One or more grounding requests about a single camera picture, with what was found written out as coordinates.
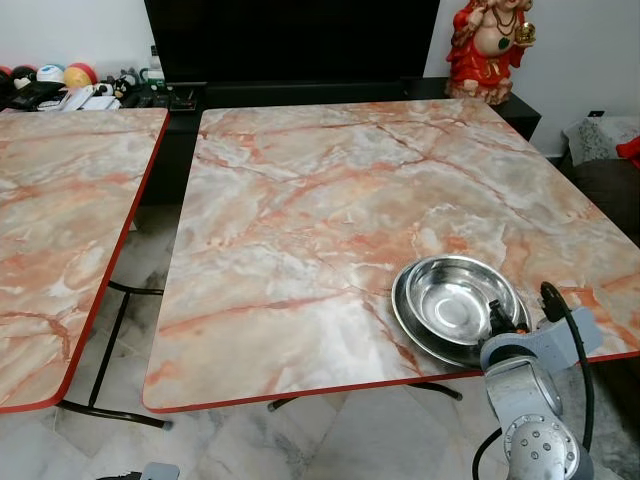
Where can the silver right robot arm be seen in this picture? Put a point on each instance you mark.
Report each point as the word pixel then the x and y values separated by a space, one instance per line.
pixel 530 440

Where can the black set-top box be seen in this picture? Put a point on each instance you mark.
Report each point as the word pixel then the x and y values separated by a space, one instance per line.
pixel 170 98

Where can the red cloth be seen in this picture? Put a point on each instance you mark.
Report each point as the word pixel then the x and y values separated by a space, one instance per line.
pixel 630 152

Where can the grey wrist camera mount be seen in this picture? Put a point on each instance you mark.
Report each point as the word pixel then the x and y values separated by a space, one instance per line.
pixel 556 340
pixel 160 472

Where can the large black television screen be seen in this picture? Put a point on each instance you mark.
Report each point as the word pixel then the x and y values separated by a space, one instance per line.
pixel 290 40

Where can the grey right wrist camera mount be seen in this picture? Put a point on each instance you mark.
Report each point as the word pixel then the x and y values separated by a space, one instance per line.
pixel 556 340

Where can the white lace cloth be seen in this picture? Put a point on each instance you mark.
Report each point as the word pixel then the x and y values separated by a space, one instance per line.
pixel 595 138

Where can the small clear bottle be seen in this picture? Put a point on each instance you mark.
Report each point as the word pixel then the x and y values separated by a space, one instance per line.
pixel 154 68

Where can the blue and white ball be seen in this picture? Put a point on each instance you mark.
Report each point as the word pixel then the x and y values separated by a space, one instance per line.
pixel 50 73

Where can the stainless steel plate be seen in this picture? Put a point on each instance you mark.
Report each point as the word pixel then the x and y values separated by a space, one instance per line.
pixel 418 345

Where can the orange and yellow ball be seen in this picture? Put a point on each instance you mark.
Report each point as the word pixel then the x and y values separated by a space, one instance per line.
pixel 80 75

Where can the dark brown sofa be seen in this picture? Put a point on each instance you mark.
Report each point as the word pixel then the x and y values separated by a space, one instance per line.
pixel 605 195

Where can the black and red toy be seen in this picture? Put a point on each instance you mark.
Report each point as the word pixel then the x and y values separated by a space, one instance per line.
pixel 22 75

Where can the white papers stack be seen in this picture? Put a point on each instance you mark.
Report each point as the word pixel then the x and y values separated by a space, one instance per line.
pixel 92 98

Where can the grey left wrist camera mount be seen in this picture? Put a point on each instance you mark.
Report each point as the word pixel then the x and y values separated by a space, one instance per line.
pixel 160 472

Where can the red laughing Buddha statue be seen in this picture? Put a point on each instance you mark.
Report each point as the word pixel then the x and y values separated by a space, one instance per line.
pixel 481 62

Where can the black metal table leg frame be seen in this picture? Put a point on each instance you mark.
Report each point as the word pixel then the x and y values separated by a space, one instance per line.
pixel 112 350
pixel 440 390

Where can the stainless steel bowl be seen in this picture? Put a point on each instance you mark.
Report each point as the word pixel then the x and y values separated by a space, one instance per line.
pixel 452 298

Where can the wall power socket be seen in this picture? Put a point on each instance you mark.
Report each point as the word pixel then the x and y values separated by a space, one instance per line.
pixel 596 113

